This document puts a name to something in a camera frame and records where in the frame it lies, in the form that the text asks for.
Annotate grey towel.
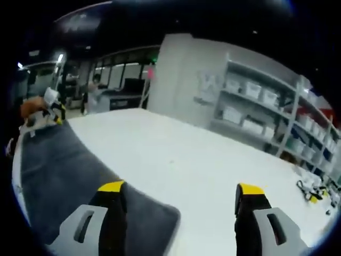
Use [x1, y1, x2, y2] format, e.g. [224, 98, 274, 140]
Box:
[11, 121, 182, 255]

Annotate person's left hand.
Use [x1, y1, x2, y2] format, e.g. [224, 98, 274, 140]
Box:
[20, 96, 47, 119]

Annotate dark machine cabinet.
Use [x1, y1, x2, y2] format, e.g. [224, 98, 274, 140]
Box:
[108, 77, 147, 111]

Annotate pile of small table items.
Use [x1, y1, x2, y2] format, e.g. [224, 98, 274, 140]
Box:
[296, 172, 341, 215]

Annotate grey metal shelving unit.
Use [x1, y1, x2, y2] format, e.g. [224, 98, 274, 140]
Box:
[210, 51, 341, 188]

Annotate rows of white storage bins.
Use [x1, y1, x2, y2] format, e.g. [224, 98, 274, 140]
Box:
[222, 78, 339, 166]

